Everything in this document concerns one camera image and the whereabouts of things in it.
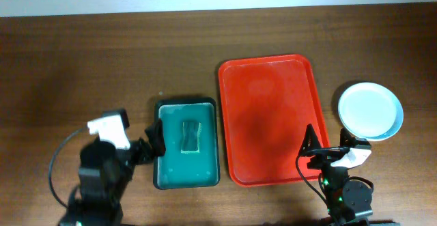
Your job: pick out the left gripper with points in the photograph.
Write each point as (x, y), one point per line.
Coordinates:
(144, 149)

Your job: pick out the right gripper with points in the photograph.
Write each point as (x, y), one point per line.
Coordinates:
(325, 157)

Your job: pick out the green yellow sponge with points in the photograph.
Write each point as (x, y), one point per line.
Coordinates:
(191, 131)

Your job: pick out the light blue plate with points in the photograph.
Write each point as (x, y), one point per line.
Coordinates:
(370, 111)

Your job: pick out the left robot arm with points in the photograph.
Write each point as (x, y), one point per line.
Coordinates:
(106, 167)

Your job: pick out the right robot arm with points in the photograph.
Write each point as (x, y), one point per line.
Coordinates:
(347, 198)

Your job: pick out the dark green water tray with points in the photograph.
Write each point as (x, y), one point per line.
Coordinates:
(179, 170)

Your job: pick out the red plastic tray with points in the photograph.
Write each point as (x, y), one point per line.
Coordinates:
(266, 104)

